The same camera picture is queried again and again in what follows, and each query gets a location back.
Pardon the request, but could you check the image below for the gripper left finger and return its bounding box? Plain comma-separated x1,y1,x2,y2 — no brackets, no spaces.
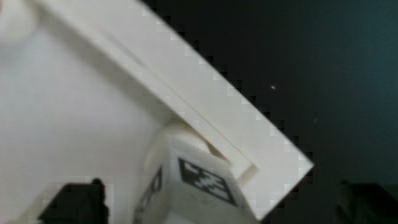
38,179,111,224

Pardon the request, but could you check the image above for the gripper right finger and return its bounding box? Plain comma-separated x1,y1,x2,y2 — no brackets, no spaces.
334,181,398,224

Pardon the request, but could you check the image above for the white square table top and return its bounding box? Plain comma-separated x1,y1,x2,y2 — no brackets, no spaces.
0,0,313,224

